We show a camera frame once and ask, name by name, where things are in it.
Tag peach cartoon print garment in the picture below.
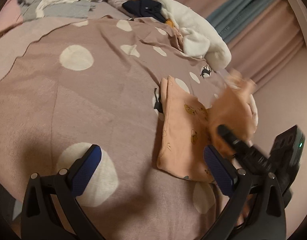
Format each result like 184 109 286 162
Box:
157 71 256 183

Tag folded pink white clothes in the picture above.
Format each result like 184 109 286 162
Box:
248 94 259 127

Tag mauve polka dot bedspread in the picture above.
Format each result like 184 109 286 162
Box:
0 14 224 239

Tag white fluffy blanket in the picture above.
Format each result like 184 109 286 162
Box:
157 0 232 71

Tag pink curtain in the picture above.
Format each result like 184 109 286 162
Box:
175 0 304 87

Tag teal blue curtain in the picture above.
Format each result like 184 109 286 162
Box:
206 0 276 43

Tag navy blue garment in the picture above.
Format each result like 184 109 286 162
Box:
122 0 166 23

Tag grey white folded garment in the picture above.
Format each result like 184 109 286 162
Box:
20 0 96 22

